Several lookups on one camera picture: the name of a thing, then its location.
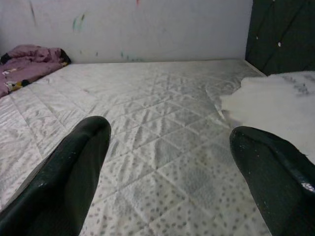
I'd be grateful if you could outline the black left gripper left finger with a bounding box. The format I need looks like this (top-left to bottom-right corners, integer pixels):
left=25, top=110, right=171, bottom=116
left=0, top=115, right=112, bottom=236

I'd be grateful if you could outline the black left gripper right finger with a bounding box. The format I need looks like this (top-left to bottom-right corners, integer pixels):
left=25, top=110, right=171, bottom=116
left=229, top=125, right=315, bottom=236

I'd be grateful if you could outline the pink cartoon print blanket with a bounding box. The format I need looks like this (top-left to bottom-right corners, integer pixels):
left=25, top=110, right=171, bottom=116
left=0, top=44, right=72, bottom=98

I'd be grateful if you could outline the white pillow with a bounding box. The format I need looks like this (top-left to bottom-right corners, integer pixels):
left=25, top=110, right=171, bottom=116
left=220, top=70, right=315, bottom=164

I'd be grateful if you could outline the white quilted mattress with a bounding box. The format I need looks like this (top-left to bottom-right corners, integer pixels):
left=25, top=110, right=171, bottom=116
left=0, top=58, right=315, bottom=236

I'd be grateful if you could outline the black tufted headboard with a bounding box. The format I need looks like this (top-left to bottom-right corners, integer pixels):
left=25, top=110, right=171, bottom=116
left=245, top=0, right=315, bottom=77

